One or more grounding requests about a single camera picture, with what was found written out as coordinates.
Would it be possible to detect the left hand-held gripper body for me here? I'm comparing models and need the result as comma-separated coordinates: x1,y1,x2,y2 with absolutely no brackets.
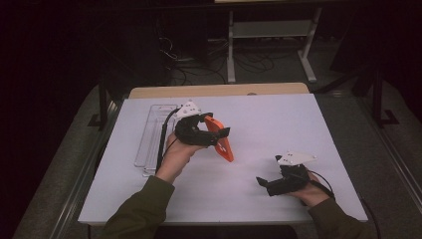
173,99,219,148

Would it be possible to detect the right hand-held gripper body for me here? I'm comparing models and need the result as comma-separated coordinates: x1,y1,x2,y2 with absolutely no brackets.
266,150,317,197

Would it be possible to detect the orange ball-like object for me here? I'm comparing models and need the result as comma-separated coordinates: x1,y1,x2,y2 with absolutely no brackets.
203,114,235,163

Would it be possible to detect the person's right hand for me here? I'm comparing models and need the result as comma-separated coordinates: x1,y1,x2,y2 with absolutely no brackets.
285,173,331,208

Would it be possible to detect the person's left hand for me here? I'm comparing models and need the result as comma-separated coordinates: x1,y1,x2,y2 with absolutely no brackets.
154,130,207,185

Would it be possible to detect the wooden table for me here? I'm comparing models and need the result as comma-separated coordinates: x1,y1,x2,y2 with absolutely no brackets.
128,82,311,100

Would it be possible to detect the white table board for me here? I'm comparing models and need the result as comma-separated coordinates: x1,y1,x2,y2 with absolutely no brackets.
78,93,368,227

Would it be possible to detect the clear plastic packaging tray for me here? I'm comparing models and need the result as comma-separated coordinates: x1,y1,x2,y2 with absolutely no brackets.
133,104,180,177

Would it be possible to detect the black metal stand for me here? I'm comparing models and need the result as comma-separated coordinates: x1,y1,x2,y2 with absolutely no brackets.
88,78,115,132
371,64,401,128

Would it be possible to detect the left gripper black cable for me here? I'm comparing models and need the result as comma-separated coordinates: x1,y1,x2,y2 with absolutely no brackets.
155,108,182,173

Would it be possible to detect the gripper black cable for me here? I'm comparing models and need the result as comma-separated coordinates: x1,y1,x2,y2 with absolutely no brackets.
307,169,336,200
155,108,182,173

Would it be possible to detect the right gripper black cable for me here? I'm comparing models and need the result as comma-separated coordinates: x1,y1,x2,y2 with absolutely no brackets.
307,169,336,200

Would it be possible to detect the tangle of floor cables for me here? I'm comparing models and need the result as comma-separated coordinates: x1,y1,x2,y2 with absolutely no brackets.
157,26,277,86

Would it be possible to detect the metal floor rail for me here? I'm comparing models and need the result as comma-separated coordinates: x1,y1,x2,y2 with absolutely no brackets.
356,96,422,213
49,99,123,239

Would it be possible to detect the white metal table frame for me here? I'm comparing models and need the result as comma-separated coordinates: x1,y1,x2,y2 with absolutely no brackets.
227,7,323,84

